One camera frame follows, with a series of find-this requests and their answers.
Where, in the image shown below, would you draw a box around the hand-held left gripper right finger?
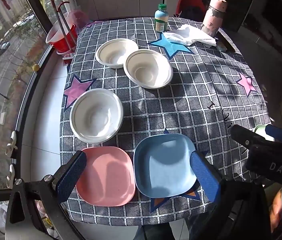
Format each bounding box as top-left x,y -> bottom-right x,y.
190,151 -> 271,240

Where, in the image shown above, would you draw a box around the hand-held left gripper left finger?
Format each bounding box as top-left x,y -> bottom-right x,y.
6,151 -> 87,228

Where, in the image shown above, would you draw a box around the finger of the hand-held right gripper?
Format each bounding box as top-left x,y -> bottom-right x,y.
230,124 -> 270,153
265,124 -> 282,144

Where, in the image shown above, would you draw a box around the green square plate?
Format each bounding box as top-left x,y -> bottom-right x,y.
253,124 -> 273,140

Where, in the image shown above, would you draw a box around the pink square plate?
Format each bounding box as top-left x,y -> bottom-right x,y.
75,146 -> 136,207

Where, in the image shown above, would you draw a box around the blue square plate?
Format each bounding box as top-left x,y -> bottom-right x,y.
133,133 -> 201,198

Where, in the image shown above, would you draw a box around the white paper bowl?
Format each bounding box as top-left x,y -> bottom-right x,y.
95,38 -> 139,69
69,88 -> 124,144
123,49 -> 173,89

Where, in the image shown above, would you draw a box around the white window hook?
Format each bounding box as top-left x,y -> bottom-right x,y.
6,131 -> 18,156
6,164 -> 15,188

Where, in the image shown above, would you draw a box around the grey checked star tablecloth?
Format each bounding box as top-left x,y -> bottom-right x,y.
60,17 -> 271,227

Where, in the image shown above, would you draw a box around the white crumpled cloth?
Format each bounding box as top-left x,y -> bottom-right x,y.
162,24 -> 218,47

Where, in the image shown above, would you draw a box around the worn pink thermos bottle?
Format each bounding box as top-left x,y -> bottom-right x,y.
201,0 -> 228,38

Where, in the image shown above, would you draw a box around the red bucket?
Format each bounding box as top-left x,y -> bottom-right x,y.
46,11 -> 79,54

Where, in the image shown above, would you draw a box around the red chair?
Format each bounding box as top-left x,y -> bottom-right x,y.
176,0 -> 206,18

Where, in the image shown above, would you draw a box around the green cap bottle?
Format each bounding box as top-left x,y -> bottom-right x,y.
155,3 -> 169,33

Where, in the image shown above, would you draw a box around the metal tongs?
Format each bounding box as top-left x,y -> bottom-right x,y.
50,0 -> 72,52

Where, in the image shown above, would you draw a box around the pink mesh bag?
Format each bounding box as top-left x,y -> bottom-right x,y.
67,10 -> 91,28

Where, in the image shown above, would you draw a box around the black window frame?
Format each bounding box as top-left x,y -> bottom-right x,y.
0,0 -> 79,198

